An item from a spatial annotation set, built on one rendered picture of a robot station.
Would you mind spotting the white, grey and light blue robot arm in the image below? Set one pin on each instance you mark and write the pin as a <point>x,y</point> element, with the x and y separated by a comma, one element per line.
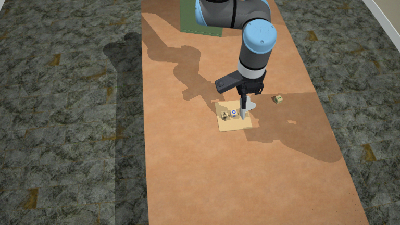
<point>258,35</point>

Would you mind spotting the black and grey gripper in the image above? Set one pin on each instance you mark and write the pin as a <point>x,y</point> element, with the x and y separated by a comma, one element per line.
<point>251,86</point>

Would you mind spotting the tan square mat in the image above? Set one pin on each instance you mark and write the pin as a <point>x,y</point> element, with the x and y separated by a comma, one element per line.
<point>235,123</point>

